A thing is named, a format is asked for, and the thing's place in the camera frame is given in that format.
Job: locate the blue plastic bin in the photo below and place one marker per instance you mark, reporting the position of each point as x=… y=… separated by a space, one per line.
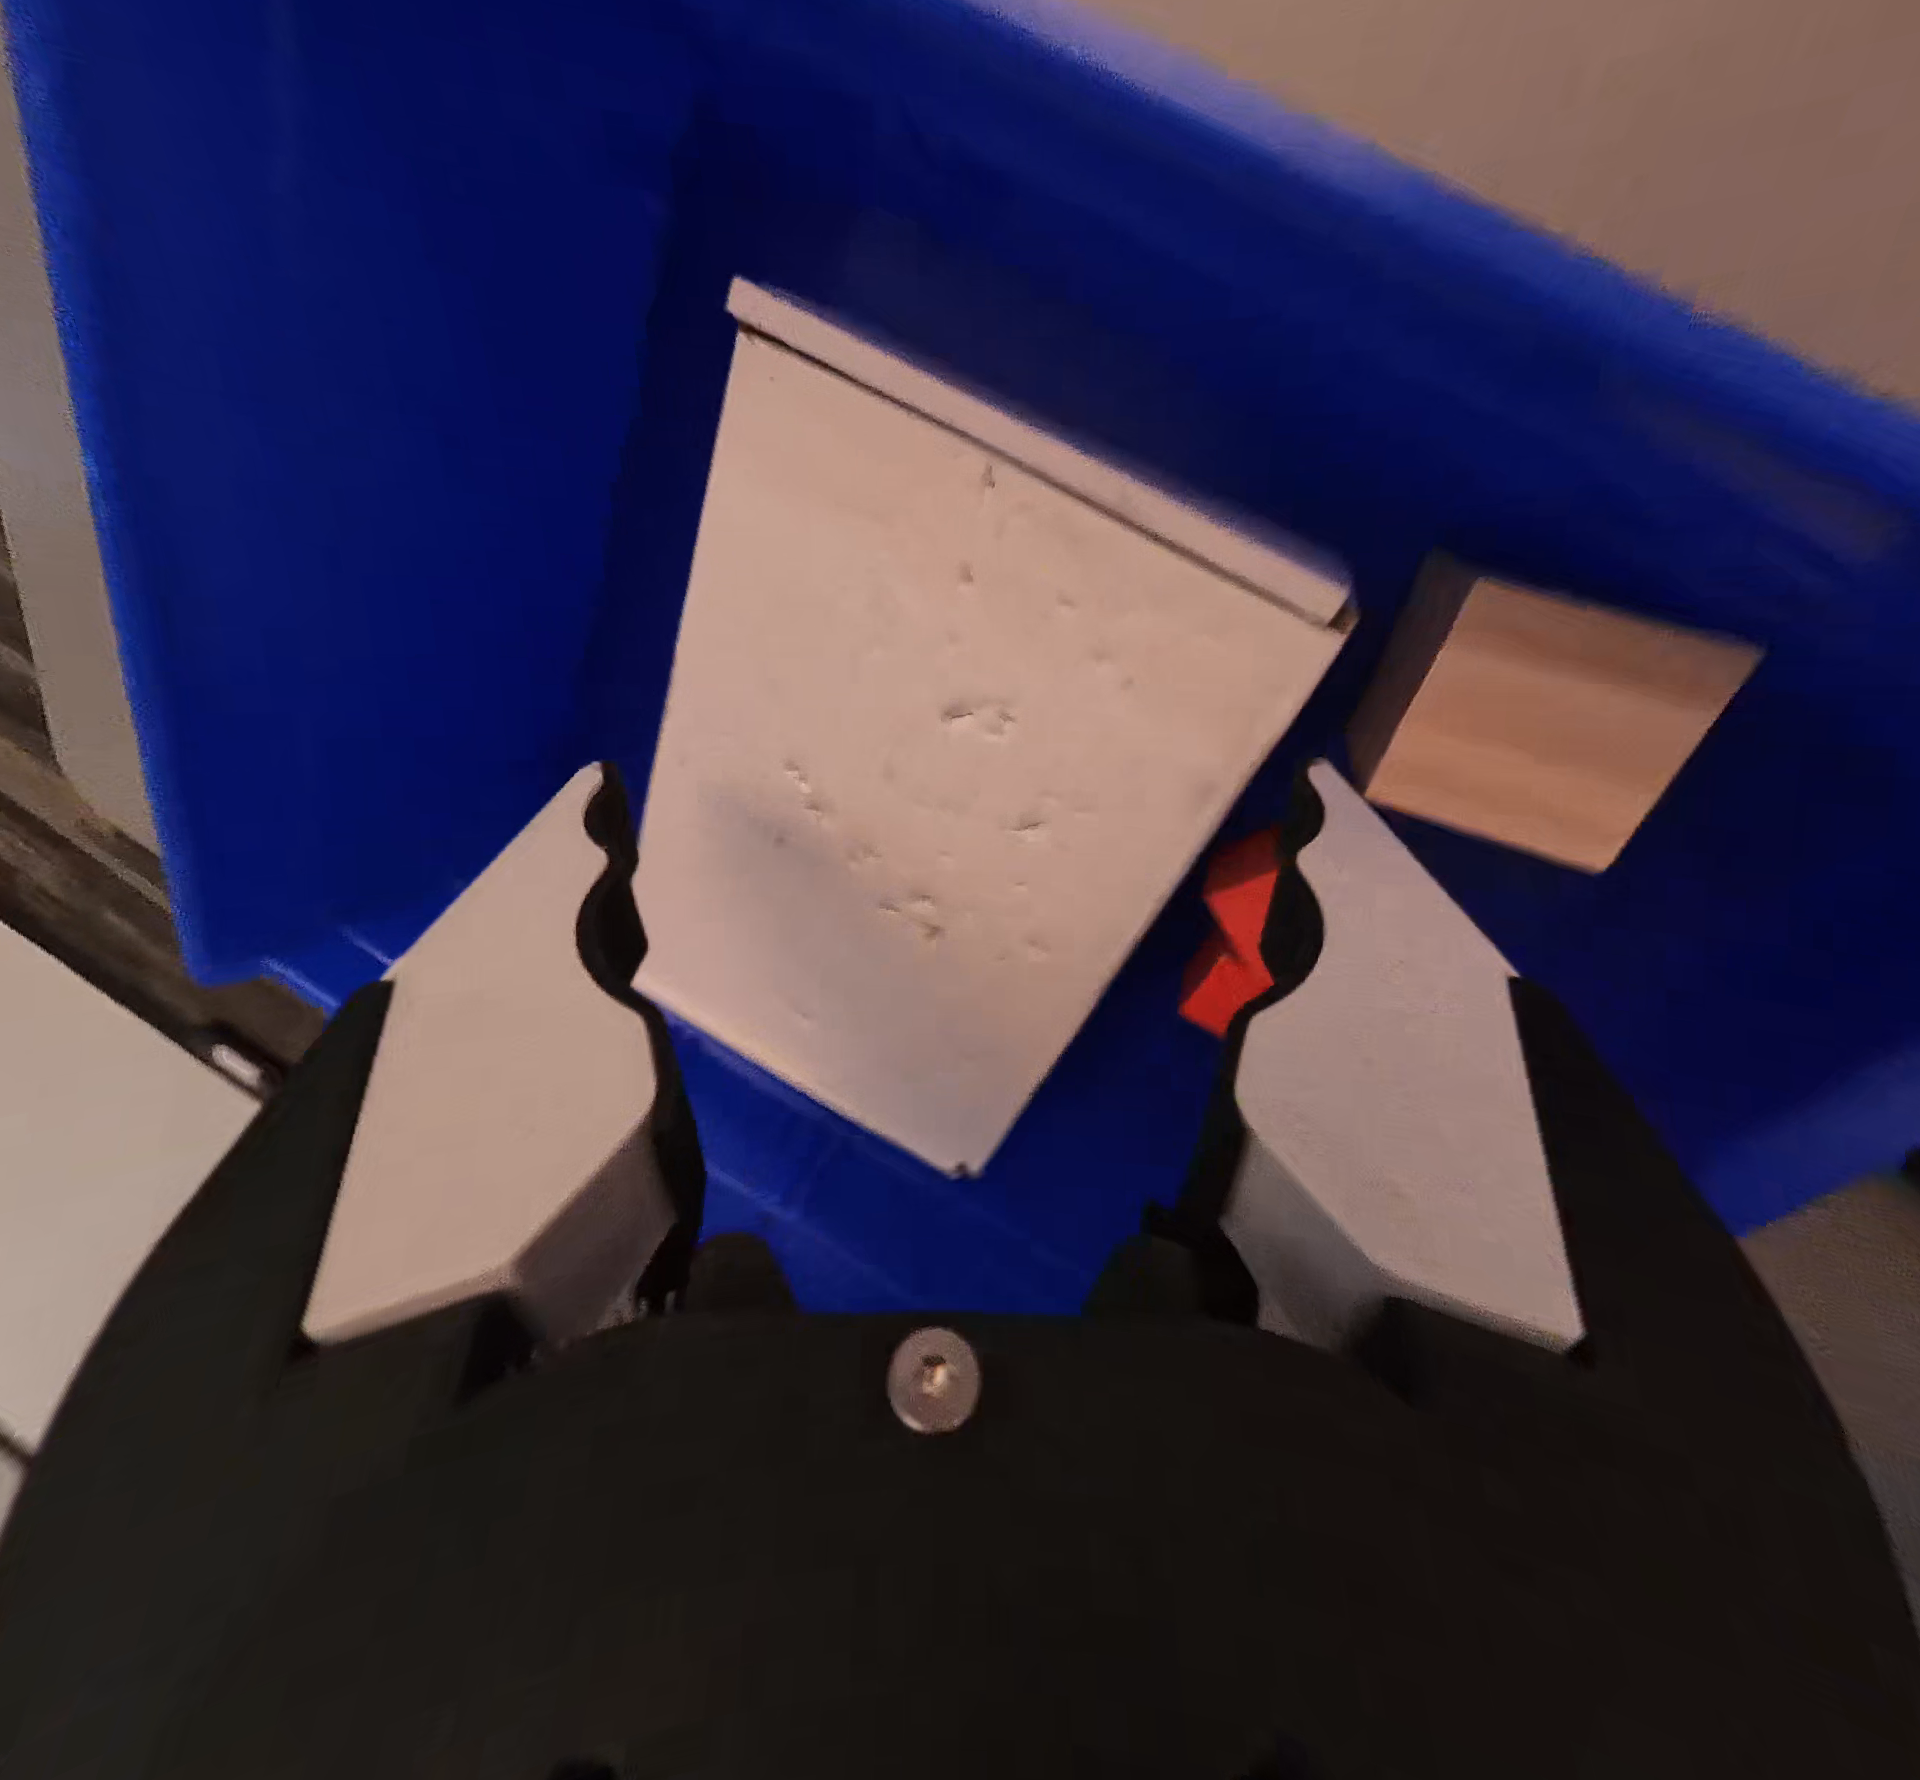
x=376 y=383

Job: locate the white cardboard mailer box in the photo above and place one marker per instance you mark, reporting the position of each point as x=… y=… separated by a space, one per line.
x=960 y=759

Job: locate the natural wooden cube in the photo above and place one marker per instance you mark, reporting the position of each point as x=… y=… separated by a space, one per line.
x=1544 y=714

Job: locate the red cube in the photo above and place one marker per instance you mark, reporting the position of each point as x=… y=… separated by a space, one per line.
x=1240 y=891

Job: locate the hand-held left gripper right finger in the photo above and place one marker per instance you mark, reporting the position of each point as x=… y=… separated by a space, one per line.
x=1395 y=1062

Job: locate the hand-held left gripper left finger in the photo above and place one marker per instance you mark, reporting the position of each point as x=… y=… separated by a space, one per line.
x=494 y=1062

